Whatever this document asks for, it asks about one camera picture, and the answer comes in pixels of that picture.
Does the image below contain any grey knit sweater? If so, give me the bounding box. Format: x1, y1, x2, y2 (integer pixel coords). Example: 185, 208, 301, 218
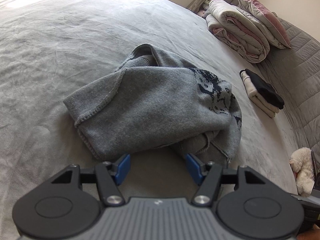
64, 44, 242, 166

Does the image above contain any folded cream garment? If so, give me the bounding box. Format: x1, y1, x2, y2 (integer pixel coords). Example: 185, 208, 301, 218
240, 70, 280, 118

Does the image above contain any white plush toy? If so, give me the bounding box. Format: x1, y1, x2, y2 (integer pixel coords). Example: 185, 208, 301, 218
289, 147, 315, 197

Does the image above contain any folded black garment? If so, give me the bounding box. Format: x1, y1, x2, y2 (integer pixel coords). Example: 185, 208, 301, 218
245, 69, 285, 110

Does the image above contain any grey quilted headboard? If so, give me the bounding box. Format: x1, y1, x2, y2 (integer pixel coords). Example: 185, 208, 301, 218
255, 18, 320, 154

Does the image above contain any grey bed blanket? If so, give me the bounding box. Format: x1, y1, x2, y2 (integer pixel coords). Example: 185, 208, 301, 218
1, 0, 297, 239

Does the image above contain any folded white pink duvet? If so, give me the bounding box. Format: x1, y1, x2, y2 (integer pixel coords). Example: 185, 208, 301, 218
206, 0, 270, 63

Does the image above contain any pink grey pillow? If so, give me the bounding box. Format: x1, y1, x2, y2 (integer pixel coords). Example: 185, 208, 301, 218
237, 0, 291, 48

